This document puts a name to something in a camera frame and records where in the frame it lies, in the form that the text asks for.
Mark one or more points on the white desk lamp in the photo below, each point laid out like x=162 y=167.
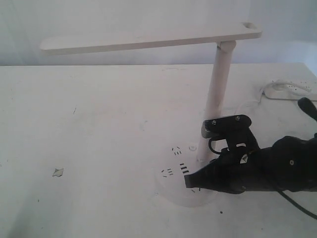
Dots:
x=182 y=158

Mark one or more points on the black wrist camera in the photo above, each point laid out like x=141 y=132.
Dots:
x=235 y=130

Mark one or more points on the white power strip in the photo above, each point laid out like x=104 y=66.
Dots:
x=291 y=90

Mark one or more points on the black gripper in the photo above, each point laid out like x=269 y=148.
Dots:
x=235 y=172

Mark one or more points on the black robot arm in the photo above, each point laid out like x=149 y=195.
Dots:
x=289 y=164

